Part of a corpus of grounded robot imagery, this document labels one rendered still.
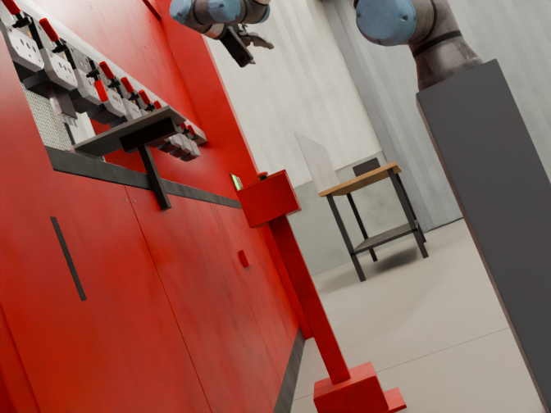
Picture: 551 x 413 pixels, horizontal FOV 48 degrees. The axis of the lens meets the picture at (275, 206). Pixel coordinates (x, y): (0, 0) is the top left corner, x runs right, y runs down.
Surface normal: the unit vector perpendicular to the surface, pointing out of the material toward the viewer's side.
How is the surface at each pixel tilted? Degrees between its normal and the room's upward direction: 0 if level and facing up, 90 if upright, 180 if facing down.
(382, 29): 96
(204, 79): 90
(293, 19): 90
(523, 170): 90
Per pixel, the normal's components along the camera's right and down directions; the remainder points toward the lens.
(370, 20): -0.58, 0.32
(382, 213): -0.22, 0.03
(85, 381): 0.93, -0.37
